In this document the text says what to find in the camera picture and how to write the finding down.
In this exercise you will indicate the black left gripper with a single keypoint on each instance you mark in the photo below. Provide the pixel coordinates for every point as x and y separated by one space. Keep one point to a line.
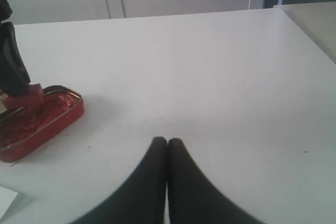
15 79

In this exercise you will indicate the red stamp block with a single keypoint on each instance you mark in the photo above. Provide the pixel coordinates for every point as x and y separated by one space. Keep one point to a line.
34 97

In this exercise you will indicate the red ink pad tin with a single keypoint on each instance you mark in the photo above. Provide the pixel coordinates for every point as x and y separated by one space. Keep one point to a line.
24 130

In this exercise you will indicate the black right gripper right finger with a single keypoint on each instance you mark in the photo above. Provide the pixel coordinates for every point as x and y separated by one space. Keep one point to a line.
192 197

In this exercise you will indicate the beige side table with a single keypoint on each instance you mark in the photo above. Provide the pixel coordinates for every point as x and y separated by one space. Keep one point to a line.
317 21

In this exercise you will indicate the white paper sheet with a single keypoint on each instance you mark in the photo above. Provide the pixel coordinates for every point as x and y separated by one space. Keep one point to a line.
7 196

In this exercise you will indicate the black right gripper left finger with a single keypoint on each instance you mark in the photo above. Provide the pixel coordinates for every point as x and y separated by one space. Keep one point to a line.
141 198

